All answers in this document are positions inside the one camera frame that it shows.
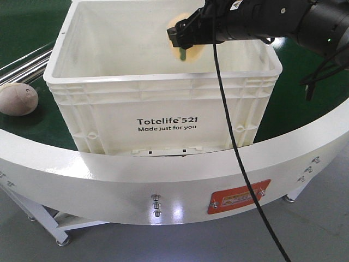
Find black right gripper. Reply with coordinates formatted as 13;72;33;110
166;0;235;50

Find yellow plush toy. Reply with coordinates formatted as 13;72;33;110
167;13;206;63

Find white plastic tote box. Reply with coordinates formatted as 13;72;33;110
44;1;282;156

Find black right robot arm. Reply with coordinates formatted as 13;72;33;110
167;0;348;57

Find steel conveyor rollers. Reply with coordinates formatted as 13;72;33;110
1;41;55;86

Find white round conveyor table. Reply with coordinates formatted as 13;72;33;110
0;0;349;246

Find orange warning plate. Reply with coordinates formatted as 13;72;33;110
208;179;271;215

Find black hanging cable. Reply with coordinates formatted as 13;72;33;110
211;40;292;262

